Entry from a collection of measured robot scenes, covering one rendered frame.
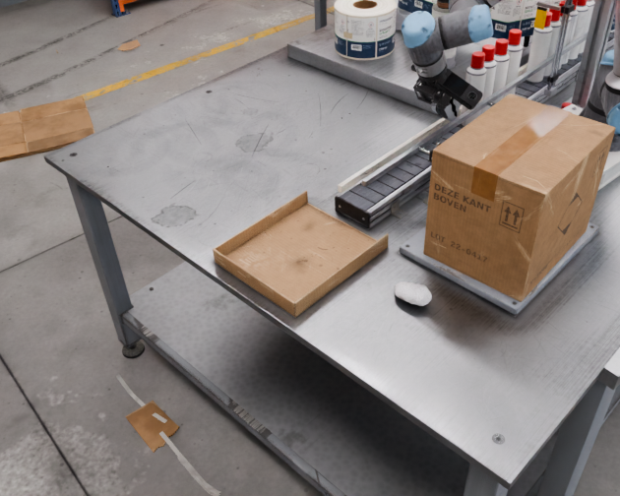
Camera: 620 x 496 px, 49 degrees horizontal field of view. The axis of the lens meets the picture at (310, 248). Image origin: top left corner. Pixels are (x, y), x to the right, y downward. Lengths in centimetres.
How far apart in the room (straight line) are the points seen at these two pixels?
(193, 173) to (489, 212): 84
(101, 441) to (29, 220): 133
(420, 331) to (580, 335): 31
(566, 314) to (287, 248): 61
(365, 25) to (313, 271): 99
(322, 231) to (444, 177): 36
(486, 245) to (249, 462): 112
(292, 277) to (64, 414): 119
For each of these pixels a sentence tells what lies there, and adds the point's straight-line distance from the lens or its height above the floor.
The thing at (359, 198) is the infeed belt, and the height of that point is 88.
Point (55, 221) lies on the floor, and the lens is 327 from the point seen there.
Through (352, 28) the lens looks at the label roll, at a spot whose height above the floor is 98.
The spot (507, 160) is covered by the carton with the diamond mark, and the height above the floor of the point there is 112.
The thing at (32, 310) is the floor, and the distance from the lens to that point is 284.
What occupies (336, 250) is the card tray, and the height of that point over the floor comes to 83.
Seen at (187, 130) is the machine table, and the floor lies 83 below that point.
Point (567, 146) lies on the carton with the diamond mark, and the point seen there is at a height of 112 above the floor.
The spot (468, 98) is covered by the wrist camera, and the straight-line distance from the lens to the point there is 170.
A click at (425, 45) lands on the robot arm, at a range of 160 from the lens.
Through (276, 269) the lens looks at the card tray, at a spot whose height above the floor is 83.
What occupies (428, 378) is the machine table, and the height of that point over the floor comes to 83.
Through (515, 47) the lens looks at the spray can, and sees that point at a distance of 200.
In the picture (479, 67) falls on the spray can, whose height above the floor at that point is 106.
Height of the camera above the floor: 183
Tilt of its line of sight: 40 degrees down
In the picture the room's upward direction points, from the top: 3 degrees counter-clockwise
